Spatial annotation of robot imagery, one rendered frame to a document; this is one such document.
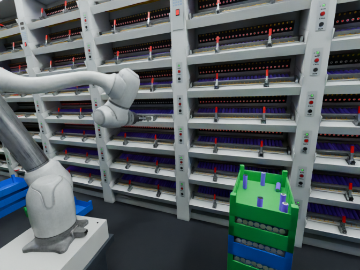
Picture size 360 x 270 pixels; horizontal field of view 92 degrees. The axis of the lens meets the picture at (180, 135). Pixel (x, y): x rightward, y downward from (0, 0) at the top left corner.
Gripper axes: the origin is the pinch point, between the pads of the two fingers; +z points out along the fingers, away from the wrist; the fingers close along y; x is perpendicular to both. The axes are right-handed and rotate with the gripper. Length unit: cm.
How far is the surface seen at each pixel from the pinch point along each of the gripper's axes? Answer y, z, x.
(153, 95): 1.3, 5.1, 15.9
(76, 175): -92, 21, -57
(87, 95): -58, 5, 17
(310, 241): 100, 20, -71
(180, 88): 21.1, 3.9, 19.5
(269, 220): 69, -40, -32
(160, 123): 5.6, 7.5, -3.1
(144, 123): -6.9, 7.8, -3.5
